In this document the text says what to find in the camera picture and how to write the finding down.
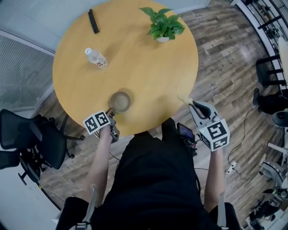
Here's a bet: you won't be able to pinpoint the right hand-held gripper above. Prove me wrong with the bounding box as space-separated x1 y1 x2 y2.
188 100 231 152

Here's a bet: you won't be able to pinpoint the black floor cable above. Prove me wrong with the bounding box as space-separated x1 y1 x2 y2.
227 107 251 163

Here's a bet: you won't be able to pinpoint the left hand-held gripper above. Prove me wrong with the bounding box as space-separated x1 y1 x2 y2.
82 107 121 143

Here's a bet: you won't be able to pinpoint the white power strip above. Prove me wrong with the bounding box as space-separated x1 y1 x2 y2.
225 160 238 174

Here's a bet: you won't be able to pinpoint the person's right forearm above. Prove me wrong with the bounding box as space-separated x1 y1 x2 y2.
203 149 226 213

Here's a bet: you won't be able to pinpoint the black monitor mount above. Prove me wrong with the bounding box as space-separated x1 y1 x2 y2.
183 137 199 157

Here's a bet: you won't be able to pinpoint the black remote control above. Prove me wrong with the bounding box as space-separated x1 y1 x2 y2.
88 9 100 35

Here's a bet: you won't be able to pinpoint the black metal shelving rack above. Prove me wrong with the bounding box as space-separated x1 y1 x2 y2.
235 0 288 47

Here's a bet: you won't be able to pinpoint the brown bowl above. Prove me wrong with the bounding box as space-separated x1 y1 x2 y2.
108 90 133 113

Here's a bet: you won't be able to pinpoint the small black monitor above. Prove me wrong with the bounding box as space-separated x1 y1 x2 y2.
176 122 195 141

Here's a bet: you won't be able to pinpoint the person's black clothes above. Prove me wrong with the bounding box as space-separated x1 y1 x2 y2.
59 117 242 230

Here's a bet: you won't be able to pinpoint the clear plastic water bottle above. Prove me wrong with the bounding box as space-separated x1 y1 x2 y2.
84 47 108 70

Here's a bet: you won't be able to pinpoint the grey harness strap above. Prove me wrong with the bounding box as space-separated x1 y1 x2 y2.
216 192 226 230
84 183 98 230

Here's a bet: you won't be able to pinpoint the green potted plant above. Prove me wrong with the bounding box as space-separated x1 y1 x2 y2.
138 7 186 44

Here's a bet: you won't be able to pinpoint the grey rounded device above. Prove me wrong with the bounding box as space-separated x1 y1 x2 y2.
272 111 288 128

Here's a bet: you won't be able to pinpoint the person's left forearm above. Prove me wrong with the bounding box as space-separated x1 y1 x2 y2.
84 127 113 203

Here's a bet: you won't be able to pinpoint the black slatted chair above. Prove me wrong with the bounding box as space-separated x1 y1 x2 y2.
255 56 288 87

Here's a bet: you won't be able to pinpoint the black office chair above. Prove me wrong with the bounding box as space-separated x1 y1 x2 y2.
0 150 46 186
0 108 86 170

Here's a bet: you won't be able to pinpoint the white round table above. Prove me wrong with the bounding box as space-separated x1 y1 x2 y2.
278 37 288 62

